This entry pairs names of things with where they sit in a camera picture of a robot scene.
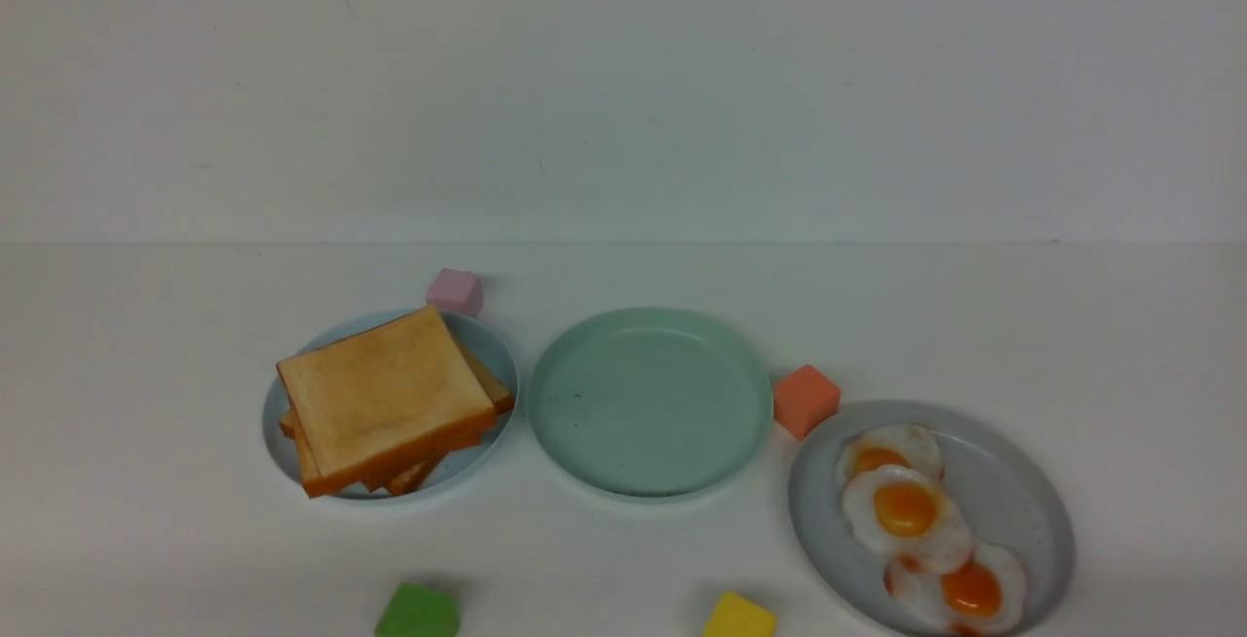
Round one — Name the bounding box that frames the fried egg top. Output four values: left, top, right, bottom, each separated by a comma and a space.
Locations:
835, 423, 945, 489

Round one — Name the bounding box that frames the fried egg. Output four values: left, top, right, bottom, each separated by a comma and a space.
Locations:
835, 423, 945, 489
840, 465, 975, 575
885, 544, 1029, 636

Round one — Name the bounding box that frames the green plate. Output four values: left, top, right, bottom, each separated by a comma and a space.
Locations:
524, 308, 774, 504

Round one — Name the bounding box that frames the pink cube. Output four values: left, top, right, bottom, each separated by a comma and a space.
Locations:
425, 268, 484, 318

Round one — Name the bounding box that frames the orange cube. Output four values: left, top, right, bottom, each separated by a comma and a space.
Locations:
774, 363, 842, 441

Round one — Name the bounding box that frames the yellow cube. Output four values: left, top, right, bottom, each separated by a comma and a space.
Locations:
701, 591, 776, 637

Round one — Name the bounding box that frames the fried egg middle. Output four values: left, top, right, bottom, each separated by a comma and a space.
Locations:
840, 465, 975, 575

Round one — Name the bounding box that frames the green cube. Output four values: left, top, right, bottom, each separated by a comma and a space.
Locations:
373, 582, 460, 637

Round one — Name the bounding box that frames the grey plate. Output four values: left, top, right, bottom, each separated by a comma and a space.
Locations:
787, 400, 1077, 636

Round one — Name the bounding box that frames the fried egg bottom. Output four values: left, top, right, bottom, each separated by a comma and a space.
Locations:
885, 544, 1029, 636

